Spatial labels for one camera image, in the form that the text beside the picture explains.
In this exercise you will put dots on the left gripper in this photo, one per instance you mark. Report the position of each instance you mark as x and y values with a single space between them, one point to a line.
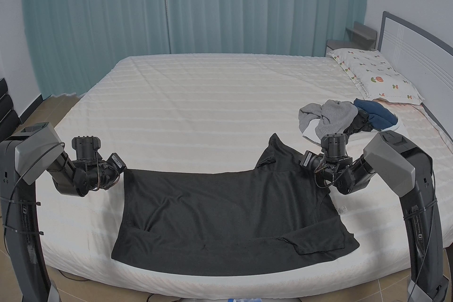
108 176

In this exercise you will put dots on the black T-shirt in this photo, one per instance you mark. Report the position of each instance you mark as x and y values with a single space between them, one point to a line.
212 215

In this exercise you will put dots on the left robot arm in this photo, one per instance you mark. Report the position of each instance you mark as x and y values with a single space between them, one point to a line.
35 152

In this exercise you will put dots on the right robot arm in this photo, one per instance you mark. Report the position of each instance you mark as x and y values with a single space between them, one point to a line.
389 166

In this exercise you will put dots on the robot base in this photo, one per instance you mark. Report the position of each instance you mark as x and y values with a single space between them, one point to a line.
244 300

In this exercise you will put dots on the bed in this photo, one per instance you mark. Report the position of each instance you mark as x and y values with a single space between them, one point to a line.
212 99

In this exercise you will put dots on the pile of clothes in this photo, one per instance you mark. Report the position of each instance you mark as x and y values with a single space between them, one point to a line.
332 113

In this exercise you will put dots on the black chest of drawers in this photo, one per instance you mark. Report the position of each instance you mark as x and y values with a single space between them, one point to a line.
7 109

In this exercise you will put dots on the white printed pillow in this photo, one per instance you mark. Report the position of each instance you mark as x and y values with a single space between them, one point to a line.
375 74

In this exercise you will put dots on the grey bedside table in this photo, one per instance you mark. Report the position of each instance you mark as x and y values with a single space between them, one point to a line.
361 33

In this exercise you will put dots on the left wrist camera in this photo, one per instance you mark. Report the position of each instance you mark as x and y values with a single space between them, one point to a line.
117 163

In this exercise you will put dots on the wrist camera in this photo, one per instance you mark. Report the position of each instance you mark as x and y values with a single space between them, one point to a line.
307 159
117 163

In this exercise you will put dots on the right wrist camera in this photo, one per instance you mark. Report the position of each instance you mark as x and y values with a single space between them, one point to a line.
307 159

